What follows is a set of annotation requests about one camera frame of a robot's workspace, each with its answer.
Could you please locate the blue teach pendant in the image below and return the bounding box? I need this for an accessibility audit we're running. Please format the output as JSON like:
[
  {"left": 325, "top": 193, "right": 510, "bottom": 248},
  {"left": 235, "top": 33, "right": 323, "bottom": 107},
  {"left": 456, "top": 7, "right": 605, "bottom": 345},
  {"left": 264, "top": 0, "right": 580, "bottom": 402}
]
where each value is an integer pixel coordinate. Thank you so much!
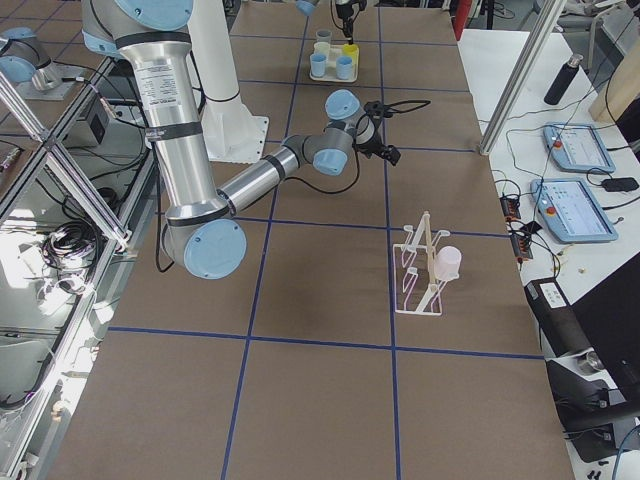
[
  {"left": 543, "top": 123, "right": 616, "bottom": 174},
  {"left": 530, "top": 178, "right": 618, "bottom": 244}
]

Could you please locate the black water bottle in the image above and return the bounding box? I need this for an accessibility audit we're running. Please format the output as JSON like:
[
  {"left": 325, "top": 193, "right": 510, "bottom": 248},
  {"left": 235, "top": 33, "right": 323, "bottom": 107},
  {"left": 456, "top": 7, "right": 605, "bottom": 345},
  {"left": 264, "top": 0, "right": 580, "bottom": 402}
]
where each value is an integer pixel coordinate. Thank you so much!
[{"left": 543, "top": 53, "right": 583, "bottom": 106}]

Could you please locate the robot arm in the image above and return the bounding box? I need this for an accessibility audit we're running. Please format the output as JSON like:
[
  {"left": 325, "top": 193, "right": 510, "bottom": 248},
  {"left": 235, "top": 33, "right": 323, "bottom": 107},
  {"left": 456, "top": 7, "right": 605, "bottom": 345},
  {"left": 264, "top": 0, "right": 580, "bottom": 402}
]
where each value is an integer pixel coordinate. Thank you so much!
[
  {"left": 82, "top": 1, "right": 400, "bottom": 280},
  {"left": 295, "top": 0, "right": 368, "bottom": 44}
]

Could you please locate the pink plastic cup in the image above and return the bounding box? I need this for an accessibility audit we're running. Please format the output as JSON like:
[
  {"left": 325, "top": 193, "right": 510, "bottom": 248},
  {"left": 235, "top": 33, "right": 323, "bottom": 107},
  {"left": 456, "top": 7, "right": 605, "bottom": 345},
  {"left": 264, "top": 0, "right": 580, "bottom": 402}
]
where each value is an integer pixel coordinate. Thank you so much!
[{"left": 434, "top": 246, "right": 462, "bottom": 282}]

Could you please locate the white plastic tray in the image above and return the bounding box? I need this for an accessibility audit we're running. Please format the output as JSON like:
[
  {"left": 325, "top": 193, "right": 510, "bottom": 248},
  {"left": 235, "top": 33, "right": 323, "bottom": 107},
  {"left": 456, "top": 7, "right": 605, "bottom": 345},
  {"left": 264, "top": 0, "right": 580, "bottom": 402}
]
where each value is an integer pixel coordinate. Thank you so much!
[{"left": 309, "top": 44, "right": 359, "bottom": 83}]

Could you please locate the blue teach pendant far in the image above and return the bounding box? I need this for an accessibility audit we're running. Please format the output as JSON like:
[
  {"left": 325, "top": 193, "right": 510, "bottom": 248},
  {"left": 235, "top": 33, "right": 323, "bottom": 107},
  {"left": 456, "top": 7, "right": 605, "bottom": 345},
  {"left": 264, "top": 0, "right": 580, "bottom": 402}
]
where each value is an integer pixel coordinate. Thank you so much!
[{"left": 543, "top": 123, "right": 616, "bottom": 174}]

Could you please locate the blue plastic cup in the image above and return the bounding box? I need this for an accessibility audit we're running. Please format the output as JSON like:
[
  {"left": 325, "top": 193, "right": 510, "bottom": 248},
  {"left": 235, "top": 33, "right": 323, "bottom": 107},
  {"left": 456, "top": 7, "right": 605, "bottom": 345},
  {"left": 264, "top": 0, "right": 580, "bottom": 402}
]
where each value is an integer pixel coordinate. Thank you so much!
[
  {"left": 335, "top": 55, "right": 353, "bottom": 81},
  {"left": 309, "top": 53, "right": 327, "bottom": 78}
]

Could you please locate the black monitor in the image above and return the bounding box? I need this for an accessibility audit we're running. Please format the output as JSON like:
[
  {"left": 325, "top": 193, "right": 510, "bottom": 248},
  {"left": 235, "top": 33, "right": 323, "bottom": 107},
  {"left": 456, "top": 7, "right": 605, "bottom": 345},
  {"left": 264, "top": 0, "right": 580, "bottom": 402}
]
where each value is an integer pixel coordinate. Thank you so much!
[{"left": 572, "top": 256, "right": 639, "bottom": 400}]

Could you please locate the aluminium frame post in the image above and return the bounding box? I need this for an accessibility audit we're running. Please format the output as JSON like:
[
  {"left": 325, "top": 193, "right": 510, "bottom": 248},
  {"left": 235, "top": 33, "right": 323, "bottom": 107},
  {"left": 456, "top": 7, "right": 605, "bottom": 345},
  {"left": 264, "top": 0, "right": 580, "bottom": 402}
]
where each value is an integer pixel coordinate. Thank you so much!
[{"left": 479, "top": 0, "right": 565, "bottom": 156}]

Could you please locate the yellow plastic cup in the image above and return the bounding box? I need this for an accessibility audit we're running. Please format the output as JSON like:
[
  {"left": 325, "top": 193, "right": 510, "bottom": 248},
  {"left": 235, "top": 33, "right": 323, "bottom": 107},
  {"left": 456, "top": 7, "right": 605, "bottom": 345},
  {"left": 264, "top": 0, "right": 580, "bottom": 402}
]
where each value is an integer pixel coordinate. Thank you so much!
[{"left": 342, "top": 43, "right": 359, "bottom": 67}]

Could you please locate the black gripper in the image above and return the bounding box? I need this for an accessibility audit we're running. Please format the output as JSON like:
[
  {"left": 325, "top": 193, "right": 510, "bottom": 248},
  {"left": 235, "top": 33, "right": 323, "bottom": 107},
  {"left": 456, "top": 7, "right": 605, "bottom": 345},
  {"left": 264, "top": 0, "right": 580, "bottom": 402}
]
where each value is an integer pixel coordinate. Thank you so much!
[
  {"left": 334, "top": 0, "right": 367, "bottom": 42},
  {"left": 354, "top": 130, "right": 401, "bottom": 165}
]

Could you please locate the black handheld remote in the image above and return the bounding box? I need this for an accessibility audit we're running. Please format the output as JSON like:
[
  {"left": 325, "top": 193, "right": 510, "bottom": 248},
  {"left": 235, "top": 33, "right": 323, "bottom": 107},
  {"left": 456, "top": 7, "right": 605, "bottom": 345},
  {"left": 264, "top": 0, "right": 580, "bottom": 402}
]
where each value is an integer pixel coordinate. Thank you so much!
[{"left": 601, "top": 177, "right": 639, "bottom": 192}]

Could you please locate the blue teach pendant near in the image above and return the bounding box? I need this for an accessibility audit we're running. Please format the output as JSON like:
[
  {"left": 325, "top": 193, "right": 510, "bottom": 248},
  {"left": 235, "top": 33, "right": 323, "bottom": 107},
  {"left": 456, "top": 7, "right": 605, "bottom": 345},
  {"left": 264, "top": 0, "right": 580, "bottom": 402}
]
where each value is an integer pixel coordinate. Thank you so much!
[{"left": 530, "top": 178, "right": 618, "bottom": 244}]

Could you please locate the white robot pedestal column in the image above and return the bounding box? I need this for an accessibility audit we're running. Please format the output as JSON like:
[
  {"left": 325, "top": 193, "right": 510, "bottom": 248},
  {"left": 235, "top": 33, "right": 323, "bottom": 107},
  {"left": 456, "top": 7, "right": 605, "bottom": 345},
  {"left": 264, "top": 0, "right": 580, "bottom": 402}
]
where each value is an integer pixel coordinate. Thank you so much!
[{"left": 188, "top": 0, "right": 269, "bottom": 164}]

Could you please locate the pale green plastic cup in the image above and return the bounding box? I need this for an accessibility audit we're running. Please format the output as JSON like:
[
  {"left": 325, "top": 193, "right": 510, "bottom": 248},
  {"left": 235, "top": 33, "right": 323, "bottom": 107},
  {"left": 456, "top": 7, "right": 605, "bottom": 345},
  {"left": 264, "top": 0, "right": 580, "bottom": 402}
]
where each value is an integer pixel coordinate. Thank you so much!
[{"left": 314, "top": 42, "right": 331, "bottom": 58}]

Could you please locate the white wire cup rack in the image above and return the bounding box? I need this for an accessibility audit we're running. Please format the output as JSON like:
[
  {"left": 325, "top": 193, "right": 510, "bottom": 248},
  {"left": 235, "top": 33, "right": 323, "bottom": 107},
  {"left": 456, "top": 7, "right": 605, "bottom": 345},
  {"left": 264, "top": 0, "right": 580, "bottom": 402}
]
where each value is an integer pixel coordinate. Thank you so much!
[{"left": 392, "top": 211, "right": 450, "bottom": 316}]

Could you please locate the grey plastic cup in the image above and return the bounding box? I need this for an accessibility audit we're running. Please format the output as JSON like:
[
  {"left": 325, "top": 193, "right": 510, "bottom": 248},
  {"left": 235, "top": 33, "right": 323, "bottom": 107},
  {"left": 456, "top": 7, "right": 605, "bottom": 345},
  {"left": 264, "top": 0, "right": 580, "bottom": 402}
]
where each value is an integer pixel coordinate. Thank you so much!
[{"left": 315, "top": 29, "right": 332, "bottom": 44}]

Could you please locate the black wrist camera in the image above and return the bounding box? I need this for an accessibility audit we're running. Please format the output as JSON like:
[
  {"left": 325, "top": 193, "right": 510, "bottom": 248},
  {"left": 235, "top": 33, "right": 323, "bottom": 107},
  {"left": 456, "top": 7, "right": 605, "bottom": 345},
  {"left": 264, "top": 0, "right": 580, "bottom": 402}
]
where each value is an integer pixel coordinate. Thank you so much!
[{"left": 364, "top": 101, "right": 394, "bottom": 119}]

